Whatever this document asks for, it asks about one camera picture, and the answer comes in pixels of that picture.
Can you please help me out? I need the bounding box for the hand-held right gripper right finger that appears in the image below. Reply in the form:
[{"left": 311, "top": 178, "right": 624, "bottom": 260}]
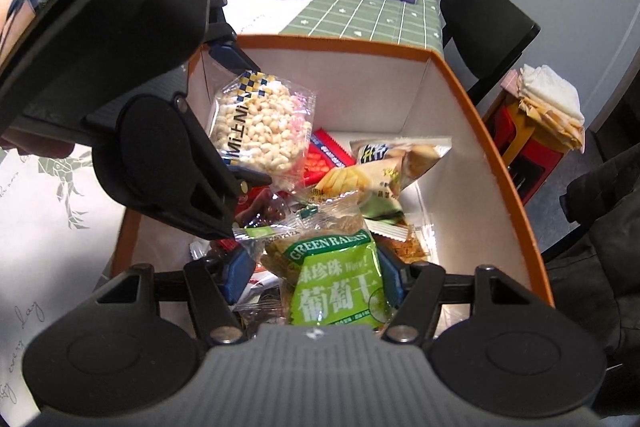
[{"left": 377, "top": 248, "right": 538, "bottom": 348}]

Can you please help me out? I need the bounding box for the clear packet of yellow crisps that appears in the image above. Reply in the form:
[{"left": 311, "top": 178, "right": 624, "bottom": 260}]
[{"left": 375, "top": 227, "right": 433, "bottom": 265}]

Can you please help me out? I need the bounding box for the orange cardboard box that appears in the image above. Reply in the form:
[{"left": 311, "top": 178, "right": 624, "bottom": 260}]
[{"left": 107, "top": 34, "right": 556, "bottom": 338}]

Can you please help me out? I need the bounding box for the dark red candy bag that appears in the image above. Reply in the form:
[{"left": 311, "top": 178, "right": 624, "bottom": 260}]
[{"left": 234, "top": 186, "right": 293, "bottom": 230}]

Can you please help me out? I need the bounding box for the yellow potato chips bag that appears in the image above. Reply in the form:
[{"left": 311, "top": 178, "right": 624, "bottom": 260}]
[{"left": 311, "top": 134, "right": 453, "bottom": 204}]

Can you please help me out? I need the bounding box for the puffed rice cake packet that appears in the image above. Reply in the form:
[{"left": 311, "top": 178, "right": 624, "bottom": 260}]
[{"left": 204, "top": 69, "right": 319, "bottom": 194}]

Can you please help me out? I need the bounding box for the dark jacket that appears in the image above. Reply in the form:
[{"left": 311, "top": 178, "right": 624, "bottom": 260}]
[{"left": 542, "top": 147, "right": 640, "bottom": 358}]

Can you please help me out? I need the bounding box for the red stool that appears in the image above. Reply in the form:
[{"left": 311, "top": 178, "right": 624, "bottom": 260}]
[{"left": 482, "top": 99, "right": 576, "bottom": 208}]

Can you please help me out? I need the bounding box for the red snack packet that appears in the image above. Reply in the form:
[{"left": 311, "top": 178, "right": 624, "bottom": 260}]
[{"left": 299, "top": 128, "right": 357, "bottom": 188}]

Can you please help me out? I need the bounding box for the white printed table runner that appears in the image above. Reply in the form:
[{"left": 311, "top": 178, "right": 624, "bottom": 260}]
[{"left": 0, "top": 0, "right": 331, "bottom": 427}]

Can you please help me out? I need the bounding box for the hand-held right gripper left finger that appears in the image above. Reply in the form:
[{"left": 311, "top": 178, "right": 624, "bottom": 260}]
[{"left": 95, "top": 248, "right": 257, "bottom": 347}]

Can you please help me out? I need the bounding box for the black chair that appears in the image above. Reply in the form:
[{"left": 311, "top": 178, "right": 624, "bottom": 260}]
[{"left": 439, "top": 0, "right": 542, "bottom": 105}]

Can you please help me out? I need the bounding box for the person's left hand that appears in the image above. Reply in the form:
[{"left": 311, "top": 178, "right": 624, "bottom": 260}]
[{"left": 0, "top": 132, "right": 76, "bottom": 158}]

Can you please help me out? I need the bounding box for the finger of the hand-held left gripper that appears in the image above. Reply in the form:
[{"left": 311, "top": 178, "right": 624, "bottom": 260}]
[
  {"left": 202, "top": 0, "right": 262, "bottom": 78},
  {"left": 172, "top": 93, "right": 274, "bottom": 230}
]

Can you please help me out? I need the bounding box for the green raisin packet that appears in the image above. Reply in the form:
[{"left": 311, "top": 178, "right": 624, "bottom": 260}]
[{"left": 259, "top": 199, "right": 390, "bottom": 332}]

